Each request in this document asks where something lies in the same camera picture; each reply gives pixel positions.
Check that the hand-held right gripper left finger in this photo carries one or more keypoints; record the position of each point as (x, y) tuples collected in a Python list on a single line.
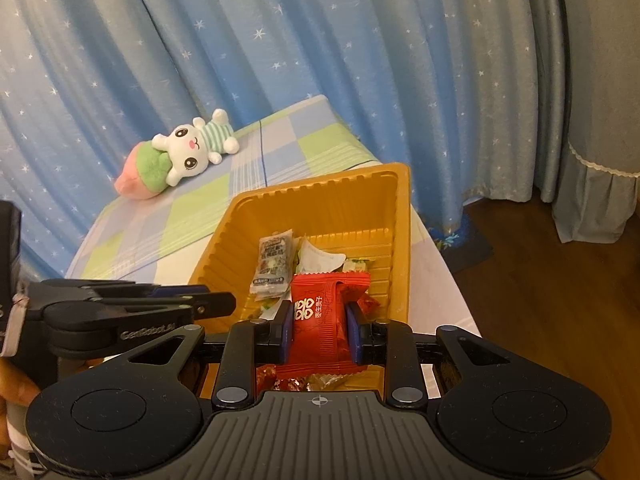
[(286, 330)]

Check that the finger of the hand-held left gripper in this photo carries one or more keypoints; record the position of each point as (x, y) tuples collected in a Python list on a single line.
[(185, 290), (125, 320)]

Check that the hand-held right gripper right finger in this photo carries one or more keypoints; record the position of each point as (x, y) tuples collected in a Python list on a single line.
[(352, 332)]

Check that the large red snack packet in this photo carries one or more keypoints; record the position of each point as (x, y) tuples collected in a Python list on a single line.
[(320, 330)]

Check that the dark red candy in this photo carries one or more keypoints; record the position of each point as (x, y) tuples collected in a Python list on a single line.
[(267, 376)]

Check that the grey printed snack packet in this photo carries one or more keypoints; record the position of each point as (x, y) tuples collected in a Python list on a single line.
[(272, 260)]

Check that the silver and green snack packet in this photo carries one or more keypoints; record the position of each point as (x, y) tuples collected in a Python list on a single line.
[(320, 260)]

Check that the orange plastic tray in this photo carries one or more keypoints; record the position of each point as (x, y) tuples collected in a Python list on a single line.
[(325, 200)]

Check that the person's left hand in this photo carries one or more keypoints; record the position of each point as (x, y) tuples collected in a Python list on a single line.
[(15, 387)]

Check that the white rabbit plush with radish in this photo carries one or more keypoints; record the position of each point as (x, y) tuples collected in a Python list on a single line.
[(185, 150)]

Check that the blue floor mat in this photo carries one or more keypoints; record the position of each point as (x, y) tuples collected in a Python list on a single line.
[(462, 245)]

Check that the plaid tablecloth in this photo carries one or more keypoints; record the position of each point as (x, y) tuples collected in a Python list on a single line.
[(280, 150)]

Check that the blue star curtain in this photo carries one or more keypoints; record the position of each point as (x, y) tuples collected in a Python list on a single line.
[(300, 35)]

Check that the grey lace-trimmed curtain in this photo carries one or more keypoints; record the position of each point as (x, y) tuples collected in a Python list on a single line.
[(600, 85)]

